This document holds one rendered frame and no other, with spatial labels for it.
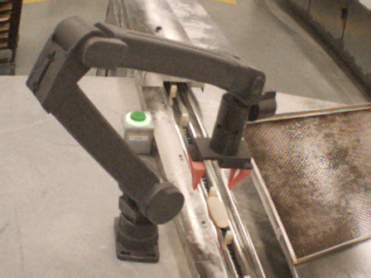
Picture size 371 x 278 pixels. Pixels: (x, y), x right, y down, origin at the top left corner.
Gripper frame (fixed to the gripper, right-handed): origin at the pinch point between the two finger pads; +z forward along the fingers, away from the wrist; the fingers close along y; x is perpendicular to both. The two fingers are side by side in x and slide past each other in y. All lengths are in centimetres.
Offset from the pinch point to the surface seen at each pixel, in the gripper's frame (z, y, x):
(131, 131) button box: 2.2, 12.9, -21.5
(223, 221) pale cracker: 4.8, -2.0, 6.0
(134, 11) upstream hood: -4, 4, -95
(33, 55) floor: 86, 48, -253
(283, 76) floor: 78, -137, -227
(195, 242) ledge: 5.0, 5.4, 12.1
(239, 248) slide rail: 5.7, -3.8, 14.0
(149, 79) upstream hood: 1.2, 4.8, -46.3
